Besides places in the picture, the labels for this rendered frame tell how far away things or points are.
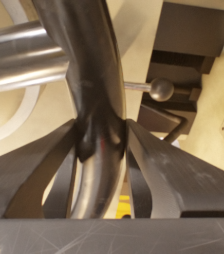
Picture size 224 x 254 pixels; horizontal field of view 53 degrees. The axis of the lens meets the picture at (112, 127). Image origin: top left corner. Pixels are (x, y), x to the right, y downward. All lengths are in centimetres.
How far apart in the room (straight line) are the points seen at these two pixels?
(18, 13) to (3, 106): 9
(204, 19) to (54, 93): 80
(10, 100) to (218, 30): 94
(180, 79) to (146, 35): 90
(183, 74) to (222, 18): 30
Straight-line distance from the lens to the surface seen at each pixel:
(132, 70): 34
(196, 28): 105
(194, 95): 121
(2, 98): 25
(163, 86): 31
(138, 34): 33
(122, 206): 329
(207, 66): 116
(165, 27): 101
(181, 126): 71
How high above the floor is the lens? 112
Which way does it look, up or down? 5 degrees down
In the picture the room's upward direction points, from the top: 85 degrees counter-clockwise
